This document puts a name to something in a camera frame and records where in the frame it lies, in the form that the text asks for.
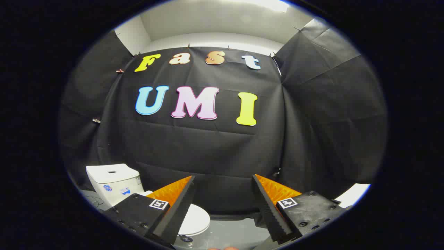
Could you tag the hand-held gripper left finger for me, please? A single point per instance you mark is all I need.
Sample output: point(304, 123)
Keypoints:
point(178, 211)

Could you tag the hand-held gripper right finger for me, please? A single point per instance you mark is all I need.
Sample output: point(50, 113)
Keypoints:
point(270, 215)

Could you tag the white toilet lid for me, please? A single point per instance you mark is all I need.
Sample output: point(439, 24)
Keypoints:
point(196, 218)

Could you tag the white toilet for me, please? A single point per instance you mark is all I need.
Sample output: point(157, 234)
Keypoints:
point(111, 184)

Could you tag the black backdrop cloth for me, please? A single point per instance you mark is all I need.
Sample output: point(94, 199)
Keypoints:
point(215, 152)

